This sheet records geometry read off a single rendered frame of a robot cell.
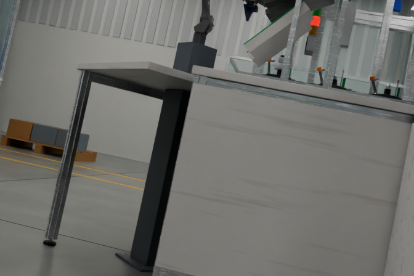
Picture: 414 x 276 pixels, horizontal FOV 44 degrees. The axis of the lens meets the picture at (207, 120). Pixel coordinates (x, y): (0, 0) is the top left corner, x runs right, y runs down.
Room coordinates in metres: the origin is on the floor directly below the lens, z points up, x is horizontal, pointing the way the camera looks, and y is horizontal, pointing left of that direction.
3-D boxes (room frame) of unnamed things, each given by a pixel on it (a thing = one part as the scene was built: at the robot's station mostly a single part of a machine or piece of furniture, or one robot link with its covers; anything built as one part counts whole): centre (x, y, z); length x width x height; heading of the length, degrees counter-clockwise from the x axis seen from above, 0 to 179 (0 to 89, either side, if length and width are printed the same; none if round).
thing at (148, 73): (2.42, 0.09, 0.84); 0.90 x 0.70 x 0.03; 126
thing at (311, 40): (2.62, -0.44, 1.29); 0.12 x 0.05 x 0.25; 170
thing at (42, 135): (7.92, 2.26, 0.20); 1.20 x 0.80 x 0.41; 81
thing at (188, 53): (2.46, 0.12, 0.96); 0.14 x 0.14 x 0.20; 36
